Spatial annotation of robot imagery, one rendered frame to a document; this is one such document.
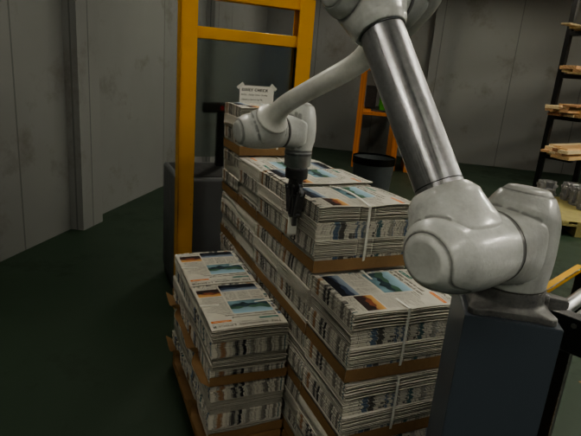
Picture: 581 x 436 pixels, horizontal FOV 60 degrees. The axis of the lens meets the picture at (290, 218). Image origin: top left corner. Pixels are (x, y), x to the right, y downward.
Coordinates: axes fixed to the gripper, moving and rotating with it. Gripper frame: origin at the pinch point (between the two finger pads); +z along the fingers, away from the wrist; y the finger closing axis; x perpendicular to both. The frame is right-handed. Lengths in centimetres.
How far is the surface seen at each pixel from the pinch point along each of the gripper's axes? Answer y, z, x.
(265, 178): 35.8, -8.2, -2.4
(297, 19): 134, -79, -52
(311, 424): -25, 63, -2
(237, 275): 42, 36, 6
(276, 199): 22.2, -3.1, -2.2
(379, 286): -27.1, 13.1, -20.5
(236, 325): -0.8, 35.9, 18.4
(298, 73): 127, -49, -52
